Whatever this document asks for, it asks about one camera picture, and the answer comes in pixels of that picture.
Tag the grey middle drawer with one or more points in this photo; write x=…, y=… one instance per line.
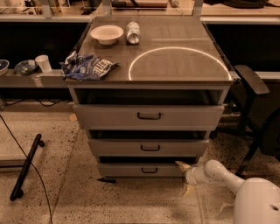
x=148, y=147

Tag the black office chair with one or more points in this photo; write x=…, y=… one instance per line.
x=259, y=120

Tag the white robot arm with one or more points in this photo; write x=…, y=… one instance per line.
x=257, y=200

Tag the grey low shelf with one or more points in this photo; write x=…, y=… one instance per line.
x=54, y=79

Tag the grey drawer cabinet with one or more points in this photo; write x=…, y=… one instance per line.
x=175, y=64

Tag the bowl at left edge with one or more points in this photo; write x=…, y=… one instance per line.
x=4, y=64

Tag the blue chip bag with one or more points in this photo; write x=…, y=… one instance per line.
x=86, y=67

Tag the grey drawer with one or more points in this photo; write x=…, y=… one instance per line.
x=139, y=170
x=147, y=117
x=148, y=147

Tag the silver soda can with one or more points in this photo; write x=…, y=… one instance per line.
x=133, y=33

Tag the dark bowl with items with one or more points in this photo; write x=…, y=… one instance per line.
x=26, y=67

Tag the white bowl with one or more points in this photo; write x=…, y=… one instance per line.
x=107, y=34

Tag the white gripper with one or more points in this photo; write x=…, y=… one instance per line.
x=191, y=176

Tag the grey top drawer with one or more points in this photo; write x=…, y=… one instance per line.
x=147, y=117

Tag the grey bottom drawer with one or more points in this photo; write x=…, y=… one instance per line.
x=139, y=170

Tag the black stand leg bar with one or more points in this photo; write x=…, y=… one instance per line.
x=17, y=192

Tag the white paper cup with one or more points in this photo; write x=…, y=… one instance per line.
x=44, y=63

